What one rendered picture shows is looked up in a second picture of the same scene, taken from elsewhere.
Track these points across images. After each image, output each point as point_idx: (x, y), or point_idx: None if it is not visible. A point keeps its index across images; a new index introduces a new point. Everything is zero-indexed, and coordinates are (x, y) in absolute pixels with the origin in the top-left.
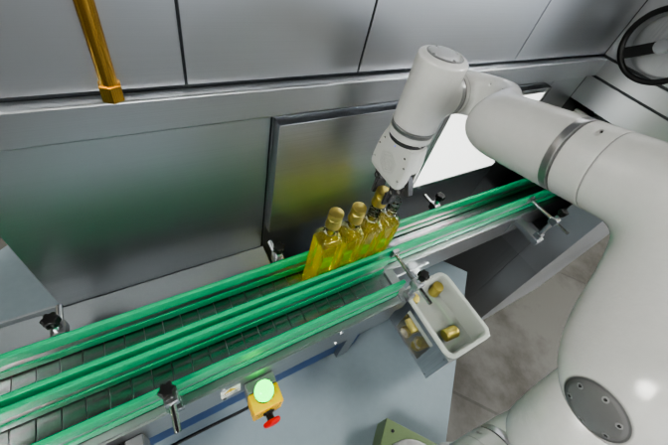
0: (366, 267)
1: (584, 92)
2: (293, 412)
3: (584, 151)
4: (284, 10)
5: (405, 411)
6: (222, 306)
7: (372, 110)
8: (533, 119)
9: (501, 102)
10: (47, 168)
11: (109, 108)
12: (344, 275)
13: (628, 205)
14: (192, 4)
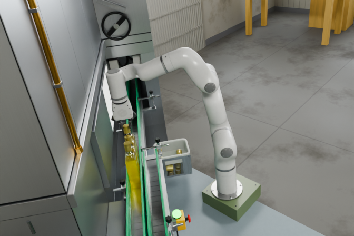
0: (144, 158)
1: (109, 53)
2: (186, 233)
3: (167, 61)
4: (77, 95)
5: (202, 190)
6: (134, 220)
7: (97, 108)
8: (153, 64)
9: (143, 67)
10: (80, 196)
11: (82, 154)
12: (144, 166)
13: (181, 61)
14: (72, 109)
